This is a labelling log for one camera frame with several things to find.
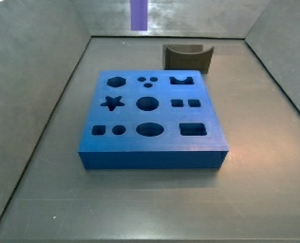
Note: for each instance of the purple vertical strip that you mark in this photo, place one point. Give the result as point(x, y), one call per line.
point(138, 7)

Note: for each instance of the blue shape-sorting block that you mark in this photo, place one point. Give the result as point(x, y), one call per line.
point(151, 121)

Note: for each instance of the dark grey curved holder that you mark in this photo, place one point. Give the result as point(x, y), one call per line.
point(186, 57)

